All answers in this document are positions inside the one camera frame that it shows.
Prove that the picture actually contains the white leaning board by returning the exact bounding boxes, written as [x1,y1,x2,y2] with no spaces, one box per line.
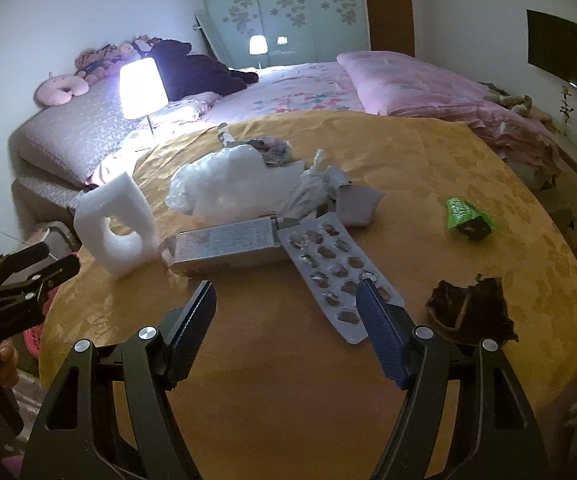
[193,12,229,68]

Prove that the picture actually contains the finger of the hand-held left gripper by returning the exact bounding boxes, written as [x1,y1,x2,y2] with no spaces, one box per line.
[0,255,82,307]
[0,242,52,291]

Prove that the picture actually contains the tan plush toy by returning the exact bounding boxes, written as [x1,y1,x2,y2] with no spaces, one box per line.
[483,85,532,116]

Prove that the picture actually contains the floral glass wardrobe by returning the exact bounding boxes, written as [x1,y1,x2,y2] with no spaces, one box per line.
[199,0,372,70]

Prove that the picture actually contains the white plastic bag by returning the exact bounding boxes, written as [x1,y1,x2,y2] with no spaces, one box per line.
[165,144,309,221]

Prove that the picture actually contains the white table lamp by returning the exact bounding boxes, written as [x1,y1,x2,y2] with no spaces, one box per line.
[119,57,169,141]

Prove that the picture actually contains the black television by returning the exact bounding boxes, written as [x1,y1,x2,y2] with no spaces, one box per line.
[526,9,577,108]

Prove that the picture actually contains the green wrapper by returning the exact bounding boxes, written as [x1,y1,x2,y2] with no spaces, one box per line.
[445,197,495,241]

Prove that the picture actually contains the colourful plush toy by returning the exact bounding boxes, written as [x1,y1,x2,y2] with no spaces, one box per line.
[118,35,165,61]

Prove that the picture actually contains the small patterned wrapper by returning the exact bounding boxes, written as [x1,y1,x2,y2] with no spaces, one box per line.
[248,137,294,167]

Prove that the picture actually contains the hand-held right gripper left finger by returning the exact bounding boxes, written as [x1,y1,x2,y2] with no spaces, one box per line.
[21,280,218,480]

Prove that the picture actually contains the pink plush neck pillow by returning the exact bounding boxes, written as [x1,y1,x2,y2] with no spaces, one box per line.
[37,72,89,107]

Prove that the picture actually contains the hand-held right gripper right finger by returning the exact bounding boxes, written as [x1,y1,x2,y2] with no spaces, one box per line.
[356,279,552,480]

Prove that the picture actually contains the pink printed pillow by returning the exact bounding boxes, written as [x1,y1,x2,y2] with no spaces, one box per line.
[158,92,219,123]

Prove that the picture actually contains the grey patterned headboard cushion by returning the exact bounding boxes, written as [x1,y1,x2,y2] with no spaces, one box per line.
[11,80,134,183]

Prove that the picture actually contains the person's left hand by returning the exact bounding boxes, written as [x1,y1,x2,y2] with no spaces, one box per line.
[0,342,20,389]

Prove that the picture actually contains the pink plastic basket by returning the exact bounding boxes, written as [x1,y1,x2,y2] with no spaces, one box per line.
[21,322,46,376]

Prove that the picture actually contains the white tissue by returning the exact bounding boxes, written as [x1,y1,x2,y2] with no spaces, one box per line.
[288,149,339,218]

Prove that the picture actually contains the silver blister pack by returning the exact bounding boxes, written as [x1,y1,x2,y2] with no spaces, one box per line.
[276,211,405,345]

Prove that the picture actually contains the floral bedsheet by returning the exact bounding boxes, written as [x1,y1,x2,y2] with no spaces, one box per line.
[168,62,369,126]

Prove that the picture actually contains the yellow floral tablecloth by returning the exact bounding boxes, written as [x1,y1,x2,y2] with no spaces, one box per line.
[38,119,577,480]

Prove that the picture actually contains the brown wooden door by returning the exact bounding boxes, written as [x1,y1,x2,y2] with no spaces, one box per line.
[362,0,416,58]

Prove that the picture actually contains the brown plush bear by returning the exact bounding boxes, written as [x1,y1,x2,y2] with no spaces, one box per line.
[74,44,125,82]

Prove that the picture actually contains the dry plant stem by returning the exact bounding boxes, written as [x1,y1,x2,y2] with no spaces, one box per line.
[559,85,572,133]

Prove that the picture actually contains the silver medicine box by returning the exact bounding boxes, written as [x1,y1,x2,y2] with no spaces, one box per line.
[158,216,289,277]

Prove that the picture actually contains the pink quilt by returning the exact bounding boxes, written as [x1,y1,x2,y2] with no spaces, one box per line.
[337,51,564,171]

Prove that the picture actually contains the white foam block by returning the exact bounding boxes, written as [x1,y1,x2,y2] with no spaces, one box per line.
[73,171,158,279]

